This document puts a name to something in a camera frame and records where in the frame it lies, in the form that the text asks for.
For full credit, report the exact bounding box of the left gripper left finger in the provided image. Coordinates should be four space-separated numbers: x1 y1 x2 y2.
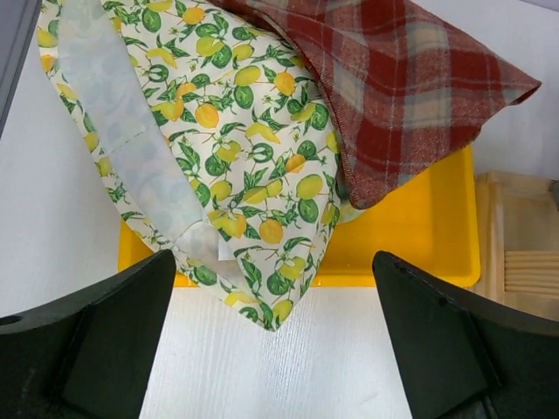
1 250 176 418

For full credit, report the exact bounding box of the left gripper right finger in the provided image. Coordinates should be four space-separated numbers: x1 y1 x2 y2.
372 251 558 418

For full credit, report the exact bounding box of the lemon print skirt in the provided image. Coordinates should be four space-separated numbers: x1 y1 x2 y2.
38 1 346 331

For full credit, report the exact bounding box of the red plaid skirt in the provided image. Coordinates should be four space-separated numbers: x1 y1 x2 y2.
219 1 540 210

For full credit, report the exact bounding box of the wooden clothes rack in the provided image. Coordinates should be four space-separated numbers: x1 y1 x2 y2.
472 171 558 320

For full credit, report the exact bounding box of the aluminium rail frame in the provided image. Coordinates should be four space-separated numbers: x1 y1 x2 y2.
0 0 41 132

